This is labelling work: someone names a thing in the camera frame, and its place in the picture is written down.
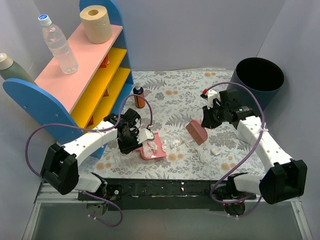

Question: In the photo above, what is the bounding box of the pink hand brush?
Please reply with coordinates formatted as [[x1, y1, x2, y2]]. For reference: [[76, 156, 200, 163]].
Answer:
[[185, 119, 208, 146]]

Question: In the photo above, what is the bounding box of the pink dustpan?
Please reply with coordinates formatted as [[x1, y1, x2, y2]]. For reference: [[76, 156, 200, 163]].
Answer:
[[135, 132, 167, 161]]

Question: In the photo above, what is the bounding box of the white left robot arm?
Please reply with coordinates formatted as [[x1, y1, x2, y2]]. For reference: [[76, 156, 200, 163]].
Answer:
[[40, 108, 142, 200]]

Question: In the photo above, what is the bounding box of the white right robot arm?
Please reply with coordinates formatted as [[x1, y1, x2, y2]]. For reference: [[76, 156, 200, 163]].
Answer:
[[201, 89, 308, 205]]

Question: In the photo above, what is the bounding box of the brown small bottle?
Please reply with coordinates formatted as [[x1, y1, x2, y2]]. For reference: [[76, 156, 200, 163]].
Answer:
[[133, 83, 146, 109]]

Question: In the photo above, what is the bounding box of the floral table mat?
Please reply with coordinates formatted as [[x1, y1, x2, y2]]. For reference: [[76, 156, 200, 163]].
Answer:
[[79, 70, 265, 180]]

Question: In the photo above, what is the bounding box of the dark blue trash bin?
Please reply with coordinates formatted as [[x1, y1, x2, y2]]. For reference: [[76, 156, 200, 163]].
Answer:
[[230, 57, 285, 111]]

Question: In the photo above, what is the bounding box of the blue pink yellow shelf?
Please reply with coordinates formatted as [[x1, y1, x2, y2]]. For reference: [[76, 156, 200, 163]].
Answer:
[[3, 0, 134, 144]]

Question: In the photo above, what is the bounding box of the orange item in shelf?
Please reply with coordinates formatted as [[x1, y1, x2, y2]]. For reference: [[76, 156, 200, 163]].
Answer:
[[99, 54, 110, 68]]

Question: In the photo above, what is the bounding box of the beige paper roll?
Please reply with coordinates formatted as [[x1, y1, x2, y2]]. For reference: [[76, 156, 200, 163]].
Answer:
[[79, 5, 112, 44]]

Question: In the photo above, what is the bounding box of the clear plastic water bottle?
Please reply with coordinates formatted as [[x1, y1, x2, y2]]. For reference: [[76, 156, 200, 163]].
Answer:
[[38, 14, 79, 75]]

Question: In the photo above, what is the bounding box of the green metal bottle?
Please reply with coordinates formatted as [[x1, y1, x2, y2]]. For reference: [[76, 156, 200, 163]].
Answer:
[[0, 53, 36, 85]]

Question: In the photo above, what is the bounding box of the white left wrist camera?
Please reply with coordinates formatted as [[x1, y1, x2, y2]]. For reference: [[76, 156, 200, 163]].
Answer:
[[136, 128, 155, 144]]

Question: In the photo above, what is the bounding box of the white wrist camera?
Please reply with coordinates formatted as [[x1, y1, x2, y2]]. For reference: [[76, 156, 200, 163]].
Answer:
[[136, 128, 155, 144], [200, 89, 220, 109]]

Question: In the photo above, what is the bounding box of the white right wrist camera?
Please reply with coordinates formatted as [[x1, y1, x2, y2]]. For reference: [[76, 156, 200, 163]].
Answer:
[[200, 89, 220, 109]]

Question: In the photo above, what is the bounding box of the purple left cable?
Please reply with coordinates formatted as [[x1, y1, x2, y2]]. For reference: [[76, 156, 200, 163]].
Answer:
[[24, 94, 154, 228]]

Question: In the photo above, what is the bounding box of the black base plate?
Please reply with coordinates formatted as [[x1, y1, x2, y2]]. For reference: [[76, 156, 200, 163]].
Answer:
[[77, 178, 258, 212]]

